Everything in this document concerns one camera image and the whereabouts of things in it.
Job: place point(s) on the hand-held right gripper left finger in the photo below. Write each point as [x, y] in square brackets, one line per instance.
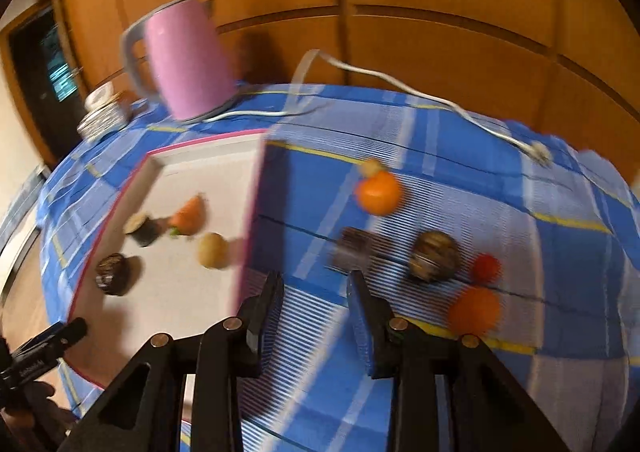
[267, 317]

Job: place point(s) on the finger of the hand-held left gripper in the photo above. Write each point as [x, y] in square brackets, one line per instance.
[50, 344]

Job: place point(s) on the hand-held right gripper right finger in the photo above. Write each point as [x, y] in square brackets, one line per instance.
[361, 327]

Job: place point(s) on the long dark sugarcane piece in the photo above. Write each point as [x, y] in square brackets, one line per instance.
[357, 249]

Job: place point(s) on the pink cardboard tray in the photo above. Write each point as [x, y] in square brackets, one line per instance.
[190, 292]

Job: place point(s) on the small yellow potato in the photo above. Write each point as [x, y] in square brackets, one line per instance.
[212, 250]
[371, 167]

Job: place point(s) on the dark brown water chestnut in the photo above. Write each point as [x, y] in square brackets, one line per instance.
[114, 274]
[435, 255]

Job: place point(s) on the orange mandarin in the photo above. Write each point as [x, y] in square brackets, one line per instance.
[473, 312]
[378, 194]

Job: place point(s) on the small orange carrot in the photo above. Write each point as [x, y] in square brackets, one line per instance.
[189, 216]

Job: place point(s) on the red cherry tomato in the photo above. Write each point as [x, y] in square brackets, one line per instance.
[485, 268]

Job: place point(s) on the short dark sugarcane piece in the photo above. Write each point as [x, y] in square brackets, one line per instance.
[143, 230]

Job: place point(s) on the person's left hand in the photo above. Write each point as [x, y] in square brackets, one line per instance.
[35, 407]

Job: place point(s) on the blue plaid tablecloth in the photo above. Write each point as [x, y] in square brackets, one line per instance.
[475, 192]

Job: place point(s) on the silver patterned tissue box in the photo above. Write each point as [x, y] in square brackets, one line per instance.
[105, 119]

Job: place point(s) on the white power plug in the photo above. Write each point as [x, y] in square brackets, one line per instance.
[539, 154]

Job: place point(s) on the pink electric kettle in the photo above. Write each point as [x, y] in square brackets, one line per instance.
[187, 62]

